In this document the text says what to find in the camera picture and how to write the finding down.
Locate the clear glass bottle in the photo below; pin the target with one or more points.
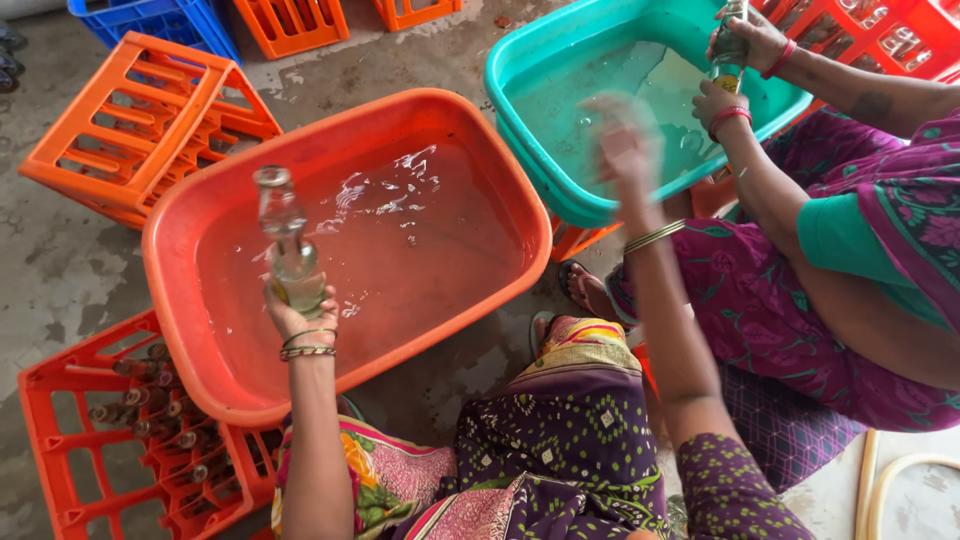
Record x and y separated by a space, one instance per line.
292 247

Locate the person's left hand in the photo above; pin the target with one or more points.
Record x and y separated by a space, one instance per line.
304 321

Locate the red bangle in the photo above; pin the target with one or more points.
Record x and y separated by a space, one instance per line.
731 115
780 60

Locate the orange plastic tub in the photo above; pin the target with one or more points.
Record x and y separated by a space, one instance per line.
375 247

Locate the blue plastic crate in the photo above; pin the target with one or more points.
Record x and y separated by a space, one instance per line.
161 19

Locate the orange plastic crate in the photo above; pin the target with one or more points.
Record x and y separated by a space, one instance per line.
292 41
412 15

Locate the beaded wrist bangles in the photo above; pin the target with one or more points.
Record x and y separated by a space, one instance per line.
308 347

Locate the red crate with brown bottles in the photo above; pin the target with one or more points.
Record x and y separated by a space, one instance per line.
52 420

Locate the group of brown-capped bottles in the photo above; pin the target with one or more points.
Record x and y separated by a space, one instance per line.
146 396

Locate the dark sandals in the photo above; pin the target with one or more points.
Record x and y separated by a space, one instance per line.
9 60

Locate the person's right hand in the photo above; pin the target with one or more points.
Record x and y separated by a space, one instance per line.
626 161

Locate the gold wrist bangles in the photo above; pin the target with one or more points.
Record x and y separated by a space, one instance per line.
652 236

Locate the yellow-labelled glass bottle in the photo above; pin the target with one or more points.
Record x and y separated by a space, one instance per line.
729 49

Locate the person's patterned sari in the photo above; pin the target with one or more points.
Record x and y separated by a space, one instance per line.
555 450

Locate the person's right fingers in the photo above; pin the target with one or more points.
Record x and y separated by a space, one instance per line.
619 120

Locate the person's foot in teal sandal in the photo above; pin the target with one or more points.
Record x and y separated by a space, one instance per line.
540 328

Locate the teal plastic tub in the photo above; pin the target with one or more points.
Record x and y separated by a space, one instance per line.
600 82

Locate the red crate with clear bottles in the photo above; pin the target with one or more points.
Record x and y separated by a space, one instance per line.
919 71

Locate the red plastic stool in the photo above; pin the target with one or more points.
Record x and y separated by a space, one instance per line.
645 367

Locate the orange crate under tub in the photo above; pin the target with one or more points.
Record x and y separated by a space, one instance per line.
574 241

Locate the group of clear empty bottles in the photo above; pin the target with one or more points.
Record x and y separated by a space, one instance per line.
896 41

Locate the overturned orange bottle crate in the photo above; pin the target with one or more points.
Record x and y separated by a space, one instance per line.
142 127

